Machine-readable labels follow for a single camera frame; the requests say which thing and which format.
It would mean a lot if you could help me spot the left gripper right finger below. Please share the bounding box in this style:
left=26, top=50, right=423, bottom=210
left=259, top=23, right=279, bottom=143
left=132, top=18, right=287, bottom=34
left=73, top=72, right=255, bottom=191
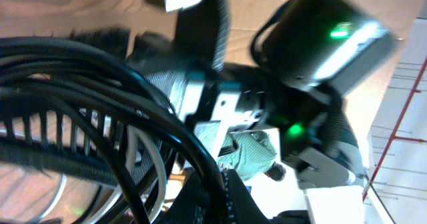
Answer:
left=159, top=169, right=270, bottom=224

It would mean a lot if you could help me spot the person in green shirt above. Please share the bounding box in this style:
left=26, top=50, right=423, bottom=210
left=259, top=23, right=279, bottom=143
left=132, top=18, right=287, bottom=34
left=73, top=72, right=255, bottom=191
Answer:
left=217, top=131, right=286, bottom=182

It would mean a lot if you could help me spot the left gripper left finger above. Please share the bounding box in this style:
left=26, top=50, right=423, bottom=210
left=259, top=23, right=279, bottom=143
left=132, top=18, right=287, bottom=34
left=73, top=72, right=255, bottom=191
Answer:
left=0, top=97, right=161, bottom=188

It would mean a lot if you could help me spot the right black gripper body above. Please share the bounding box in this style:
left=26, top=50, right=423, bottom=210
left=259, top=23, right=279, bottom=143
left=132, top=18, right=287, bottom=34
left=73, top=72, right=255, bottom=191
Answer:
left=133, top=31, right=274, bottom=132

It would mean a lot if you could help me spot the black usb cable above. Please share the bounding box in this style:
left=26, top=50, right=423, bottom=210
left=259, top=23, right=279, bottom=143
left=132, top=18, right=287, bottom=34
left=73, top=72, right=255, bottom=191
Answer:
left=0, top=35, right=231, bottom=224

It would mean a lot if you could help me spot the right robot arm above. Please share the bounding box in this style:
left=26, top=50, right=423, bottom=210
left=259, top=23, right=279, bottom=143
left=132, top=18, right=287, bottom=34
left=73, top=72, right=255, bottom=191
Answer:
left=130, top=0, right=395, bottom=189

